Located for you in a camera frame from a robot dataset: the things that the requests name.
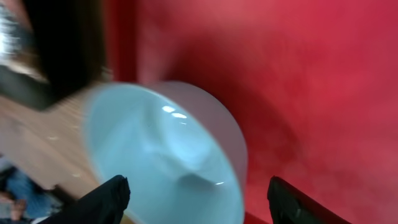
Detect light blue bowl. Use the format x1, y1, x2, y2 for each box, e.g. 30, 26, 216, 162
82, 82, 248, 224

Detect red plastic tray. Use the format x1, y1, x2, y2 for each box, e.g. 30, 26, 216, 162
103, 0, 397, 223

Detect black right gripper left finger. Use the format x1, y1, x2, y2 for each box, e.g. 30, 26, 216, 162
39, 175, 130, 224

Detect black waste tray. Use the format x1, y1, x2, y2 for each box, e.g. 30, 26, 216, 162
1, 0, 105, 111

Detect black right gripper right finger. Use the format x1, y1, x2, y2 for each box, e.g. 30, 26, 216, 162
267, 176, 350, 224

